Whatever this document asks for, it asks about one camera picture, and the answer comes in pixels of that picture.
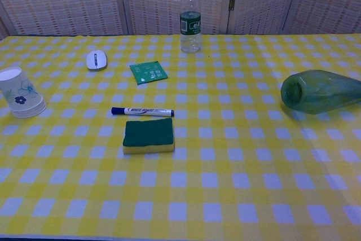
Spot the green plastic bottle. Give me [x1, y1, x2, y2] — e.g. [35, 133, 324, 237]
[280, 69, 361, 115]

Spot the clear water bottle green label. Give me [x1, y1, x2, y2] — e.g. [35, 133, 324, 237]
[179, 0, 202, 54]

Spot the whiteboard marker blue cap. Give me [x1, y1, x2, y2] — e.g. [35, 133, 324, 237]
[111, 107, 175, 117]

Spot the green and yellow sponge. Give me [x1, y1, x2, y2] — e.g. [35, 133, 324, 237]
[122, 117, 175, 156]

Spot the green sachet packet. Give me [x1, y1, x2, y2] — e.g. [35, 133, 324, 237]
[129, 60, 169, 85]

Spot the yellow checkered tablecloth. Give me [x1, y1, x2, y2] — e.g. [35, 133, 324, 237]
[0, 34, 361, 241]

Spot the white computer mouse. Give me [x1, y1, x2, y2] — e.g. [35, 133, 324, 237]
[86, 50, 108, 71]

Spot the floral paper cup stack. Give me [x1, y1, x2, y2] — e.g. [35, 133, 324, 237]
[0, 67, 47, 119]

